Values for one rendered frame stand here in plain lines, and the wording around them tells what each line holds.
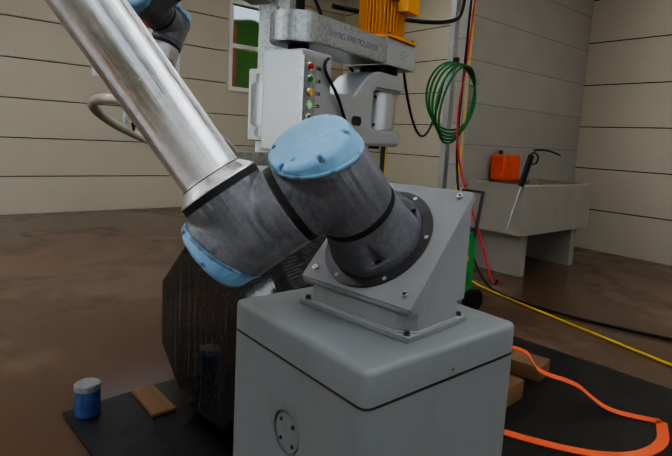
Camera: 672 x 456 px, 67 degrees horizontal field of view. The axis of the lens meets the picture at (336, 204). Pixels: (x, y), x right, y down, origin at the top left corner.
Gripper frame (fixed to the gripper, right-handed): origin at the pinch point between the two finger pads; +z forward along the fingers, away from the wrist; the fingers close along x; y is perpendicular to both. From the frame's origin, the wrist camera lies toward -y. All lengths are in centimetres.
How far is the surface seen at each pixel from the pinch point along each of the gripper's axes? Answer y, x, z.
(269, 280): 44, 46, 31
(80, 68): -371, 486, -179
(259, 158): 25, 53, -13
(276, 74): 18, 60, -51
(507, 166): 180, 362, -147
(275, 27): 14, 52, -67
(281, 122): 25, 65, -33
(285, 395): 68, -39, 51
